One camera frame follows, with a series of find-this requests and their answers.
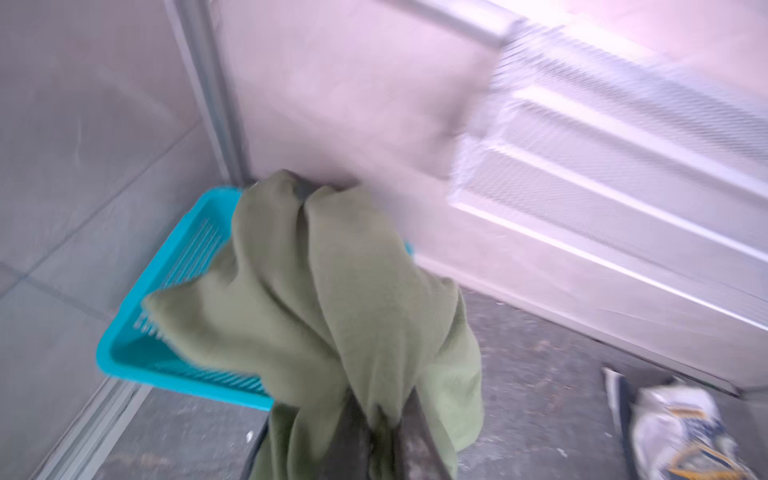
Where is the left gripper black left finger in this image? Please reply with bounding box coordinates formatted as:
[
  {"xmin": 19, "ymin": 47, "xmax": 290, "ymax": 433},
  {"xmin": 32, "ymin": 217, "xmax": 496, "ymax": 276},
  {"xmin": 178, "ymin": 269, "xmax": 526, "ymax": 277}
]
[{"xmin": 317, "ymin": 395, "xmax": 372, "ymax": 480}]

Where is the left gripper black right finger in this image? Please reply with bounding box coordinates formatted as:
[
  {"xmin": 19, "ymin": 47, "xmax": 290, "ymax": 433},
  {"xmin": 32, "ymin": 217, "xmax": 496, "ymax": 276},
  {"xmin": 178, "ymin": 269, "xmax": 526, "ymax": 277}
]
[{"xmin": 392, "ymin": 389, "xmax": 451, "ymax": 480}]

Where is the green tank top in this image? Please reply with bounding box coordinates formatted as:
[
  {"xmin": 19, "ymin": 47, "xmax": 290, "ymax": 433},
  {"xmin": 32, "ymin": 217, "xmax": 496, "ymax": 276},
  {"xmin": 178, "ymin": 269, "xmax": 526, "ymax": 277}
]
[{"xmin": 143, "ymin": 171, "xmax": 484, "ymax": 479}]

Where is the white tank top navy trim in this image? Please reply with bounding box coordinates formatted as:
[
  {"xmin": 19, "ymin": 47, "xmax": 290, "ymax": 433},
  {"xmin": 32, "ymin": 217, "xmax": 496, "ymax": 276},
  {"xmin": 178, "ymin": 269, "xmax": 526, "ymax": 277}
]
[{"xmin": 601, "ymin": 366, "xmax": 757, "ymax": 480}]

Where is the teal plastic basket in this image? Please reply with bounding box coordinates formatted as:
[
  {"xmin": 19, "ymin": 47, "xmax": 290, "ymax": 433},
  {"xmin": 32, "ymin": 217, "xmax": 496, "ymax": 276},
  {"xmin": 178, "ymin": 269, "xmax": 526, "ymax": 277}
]
[{"xmin": 95, "ymin": 185, "xmax": 415, "ymax": 413}]

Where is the white wire mesh shelf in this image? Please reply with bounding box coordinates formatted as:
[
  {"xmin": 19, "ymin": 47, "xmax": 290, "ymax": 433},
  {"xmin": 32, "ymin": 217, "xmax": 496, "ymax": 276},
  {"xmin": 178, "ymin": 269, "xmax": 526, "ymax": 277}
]
[{"xmin": 449, "ymin": 19, "xmax": 767, "ymax": 328}]

